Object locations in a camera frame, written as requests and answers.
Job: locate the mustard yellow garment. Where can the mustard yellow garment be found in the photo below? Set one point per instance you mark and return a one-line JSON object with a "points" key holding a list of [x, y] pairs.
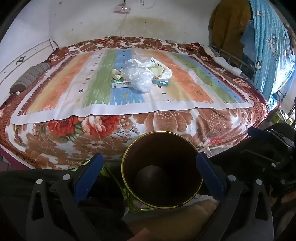
{"points": [[229, 25]]}

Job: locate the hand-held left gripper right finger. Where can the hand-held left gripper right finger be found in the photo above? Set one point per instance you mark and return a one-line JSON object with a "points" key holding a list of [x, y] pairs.
{"points": [[210, 178]]}

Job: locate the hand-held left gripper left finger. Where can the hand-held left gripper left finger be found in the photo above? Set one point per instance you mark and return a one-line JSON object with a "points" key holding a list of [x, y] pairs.
{"points": [[90, 178]]}

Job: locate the dark bin with gold rim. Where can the dark bin with gold rim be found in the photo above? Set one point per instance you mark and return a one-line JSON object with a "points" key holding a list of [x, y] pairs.
{"points": [[161, 157]]}

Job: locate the blue cartoon print curtain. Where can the blue cartoon print curtain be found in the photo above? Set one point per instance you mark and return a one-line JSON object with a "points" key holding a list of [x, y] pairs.
{"points": [[268, 46]]}

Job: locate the striped mat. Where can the striped mat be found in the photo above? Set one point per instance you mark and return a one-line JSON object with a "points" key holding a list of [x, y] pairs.
{"points": [[69, 92]]}

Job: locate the green white medicine box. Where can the green white medicine box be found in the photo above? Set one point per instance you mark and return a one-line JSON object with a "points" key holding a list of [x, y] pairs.
{"points": [[120, 83]]}

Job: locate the yellow paper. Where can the yellow paper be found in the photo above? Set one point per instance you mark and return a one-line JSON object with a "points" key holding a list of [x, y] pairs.
{"points": [[116, 74]]}

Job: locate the person's right leg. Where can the person's right leg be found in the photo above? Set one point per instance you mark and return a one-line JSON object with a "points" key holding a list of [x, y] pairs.
{"points": [[242, 171]]}

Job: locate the metal rack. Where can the metal rack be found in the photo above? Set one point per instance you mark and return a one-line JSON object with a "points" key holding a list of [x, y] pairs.
{"points": [[231, 58]]}

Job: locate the white cloth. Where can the white cloth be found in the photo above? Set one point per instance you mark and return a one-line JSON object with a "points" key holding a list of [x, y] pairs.
{"points": [[227, 64]]}

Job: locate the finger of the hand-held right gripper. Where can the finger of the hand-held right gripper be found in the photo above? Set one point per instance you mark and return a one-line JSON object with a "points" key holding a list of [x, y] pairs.
{"points": [[259, 155], [257, 133]]}

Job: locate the white headboard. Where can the white headboard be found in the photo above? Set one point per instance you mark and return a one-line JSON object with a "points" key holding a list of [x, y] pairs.
{"points": [[20, 60]]}

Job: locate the blue white small packet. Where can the blue white small packet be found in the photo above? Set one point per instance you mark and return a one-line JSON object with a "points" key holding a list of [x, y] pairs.
{"points": [[160, 82]]}

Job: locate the floral blanket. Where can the floral blanket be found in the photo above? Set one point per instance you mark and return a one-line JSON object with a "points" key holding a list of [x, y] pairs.
{"points": [[161, 120]]}

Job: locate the grey striped pillow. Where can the grey striped pillow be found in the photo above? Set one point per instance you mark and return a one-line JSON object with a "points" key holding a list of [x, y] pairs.
{"points": [[30, 76]]}

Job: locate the clear plastic bag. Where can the clear plastic bag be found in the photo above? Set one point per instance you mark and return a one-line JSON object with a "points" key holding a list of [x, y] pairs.
{"points": [[140, 81]]}

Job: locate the white printed paper bag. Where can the white printed paper bag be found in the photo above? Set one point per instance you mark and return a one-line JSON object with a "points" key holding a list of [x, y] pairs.
{"points": [[159, 61]]}

